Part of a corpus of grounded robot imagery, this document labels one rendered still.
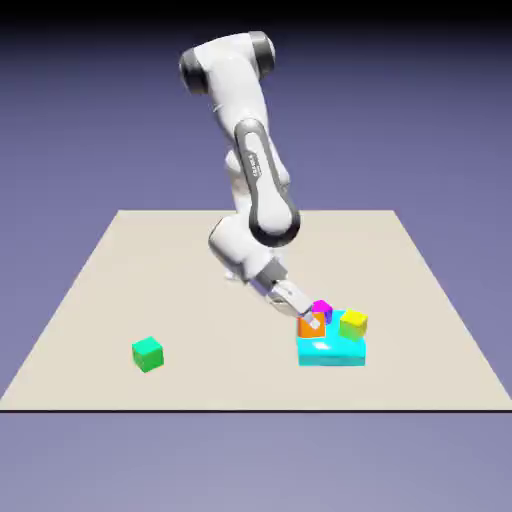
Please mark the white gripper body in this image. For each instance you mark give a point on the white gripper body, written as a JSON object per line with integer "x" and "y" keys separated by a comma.
{"x": 288, "y": 298}

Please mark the small magenta cube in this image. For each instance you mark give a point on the small magenta cube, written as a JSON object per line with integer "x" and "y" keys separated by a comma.
{"x": 322, "y": 307}

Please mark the small yellow cube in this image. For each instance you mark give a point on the small yellow cube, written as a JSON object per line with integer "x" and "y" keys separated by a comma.
{"x": 353, "y": 324}

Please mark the large cyan box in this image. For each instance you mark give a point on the large cyan box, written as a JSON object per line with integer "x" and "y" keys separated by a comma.
{"x": 332, "y": 352}

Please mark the small orange cube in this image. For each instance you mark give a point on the small orange cube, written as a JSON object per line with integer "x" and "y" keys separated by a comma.
{"x": 306, "y": 329}

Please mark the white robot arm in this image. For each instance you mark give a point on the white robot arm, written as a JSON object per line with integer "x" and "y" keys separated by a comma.
{"x": 240, "y": 100}

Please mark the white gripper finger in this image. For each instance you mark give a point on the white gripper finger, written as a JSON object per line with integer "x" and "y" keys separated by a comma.
{"x": 312, "y": 320}

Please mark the small green cube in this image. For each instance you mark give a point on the small green cube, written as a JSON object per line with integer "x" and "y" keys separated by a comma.
{"x": 147, "y": 354}

